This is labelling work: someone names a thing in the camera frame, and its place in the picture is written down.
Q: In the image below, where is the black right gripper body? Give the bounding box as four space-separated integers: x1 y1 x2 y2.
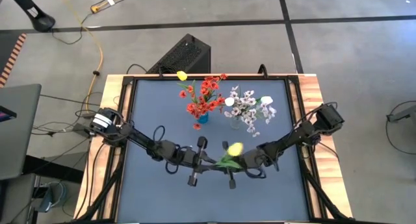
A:
222 141 266 190

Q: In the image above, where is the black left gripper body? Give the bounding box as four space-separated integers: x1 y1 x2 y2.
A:
180 136 209 188

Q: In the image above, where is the green tulip stem foreground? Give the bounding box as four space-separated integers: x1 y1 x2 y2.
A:
214 142 244 171

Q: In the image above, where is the clear cut glass vase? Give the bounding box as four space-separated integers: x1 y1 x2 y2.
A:
229 116 243 131

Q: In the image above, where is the white artificial flower bunch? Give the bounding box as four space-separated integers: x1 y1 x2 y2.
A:
223 85 278 134

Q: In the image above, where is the orange artificial flower bunch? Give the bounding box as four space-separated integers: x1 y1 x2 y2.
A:
178 89 226 120
198 73 228 100

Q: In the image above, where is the yellow artificial tulip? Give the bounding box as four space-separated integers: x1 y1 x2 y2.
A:
176 70 198 92

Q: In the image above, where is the black computer tower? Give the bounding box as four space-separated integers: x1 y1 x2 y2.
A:
146 33 212 75

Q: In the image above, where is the black floor stand base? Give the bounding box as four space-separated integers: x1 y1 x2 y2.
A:
22 152 86 185

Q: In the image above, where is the light blue plastic bag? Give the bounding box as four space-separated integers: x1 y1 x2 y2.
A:
38 181 68 214

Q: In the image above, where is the grey stand foot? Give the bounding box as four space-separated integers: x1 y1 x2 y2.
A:
385 103 416 123

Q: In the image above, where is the grey side table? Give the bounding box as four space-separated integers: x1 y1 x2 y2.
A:
0 83 42 181

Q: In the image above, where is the black stand foot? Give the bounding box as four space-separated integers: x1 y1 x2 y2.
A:
5 0 56 33

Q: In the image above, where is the black mat striped edge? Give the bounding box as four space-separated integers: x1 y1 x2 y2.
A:
0 32 27 88

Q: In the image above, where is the yellow extension cable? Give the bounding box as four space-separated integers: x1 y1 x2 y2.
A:
55 0 105 113

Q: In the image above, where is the yellow plug cable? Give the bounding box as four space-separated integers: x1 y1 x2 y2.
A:
90 0 144 14

